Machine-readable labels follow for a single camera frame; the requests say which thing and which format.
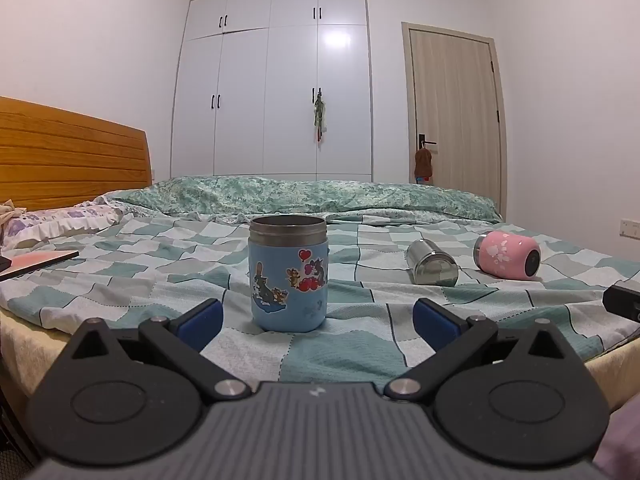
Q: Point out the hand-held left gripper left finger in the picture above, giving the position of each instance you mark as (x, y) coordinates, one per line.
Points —
(201, 321)

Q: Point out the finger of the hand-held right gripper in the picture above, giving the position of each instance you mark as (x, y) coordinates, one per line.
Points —
(622, 302)

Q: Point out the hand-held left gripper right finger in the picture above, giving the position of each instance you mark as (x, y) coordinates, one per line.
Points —
(434, 322)

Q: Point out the stainless steel cup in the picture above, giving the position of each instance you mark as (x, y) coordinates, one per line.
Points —
(432, 262)

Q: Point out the pink paw print cup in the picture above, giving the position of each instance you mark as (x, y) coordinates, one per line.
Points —
(507, 255)

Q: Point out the blue cartoon sticker cup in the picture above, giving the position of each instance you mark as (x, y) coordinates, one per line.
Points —
(287, 290)

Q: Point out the checkered green bed sheet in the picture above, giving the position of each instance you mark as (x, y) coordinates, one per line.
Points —
(150, 270)

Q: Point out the person's purple clothing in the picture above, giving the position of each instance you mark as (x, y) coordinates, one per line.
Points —
(622, 440)

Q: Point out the brown hanging cloth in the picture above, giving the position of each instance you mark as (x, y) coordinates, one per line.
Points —
(424, 165)

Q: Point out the green floral quilt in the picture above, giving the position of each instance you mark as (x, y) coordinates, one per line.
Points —
(300, 195)

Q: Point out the purple floral pillow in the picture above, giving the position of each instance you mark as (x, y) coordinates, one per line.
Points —
(60, 222)

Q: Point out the pink and black book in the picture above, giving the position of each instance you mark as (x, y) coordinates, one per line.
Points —
(35, 262)

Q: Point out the beige mattress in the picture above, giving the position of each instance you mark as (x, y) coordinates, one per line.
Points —
(22, 350)

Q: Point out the wooden headboard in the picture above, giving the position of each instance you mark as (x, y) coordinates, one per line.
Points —
(70, 155)

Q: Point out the beige wooden door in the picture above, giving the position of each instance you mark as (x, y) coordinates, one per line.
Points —
(455, 110)

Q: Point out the beige cloth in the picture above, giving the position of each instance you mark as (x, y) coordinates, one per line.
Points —
(10, 212)

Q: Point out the green hanging ornament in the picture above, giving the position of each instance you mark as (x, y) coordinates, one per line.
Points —
(319, 112)

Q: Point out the white wardrobe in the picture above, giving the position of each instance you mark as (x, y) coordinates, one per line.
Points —
(270, 85)

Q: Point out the wall socket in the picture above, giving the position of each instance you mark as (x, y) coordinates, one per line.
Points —
(631, 228)

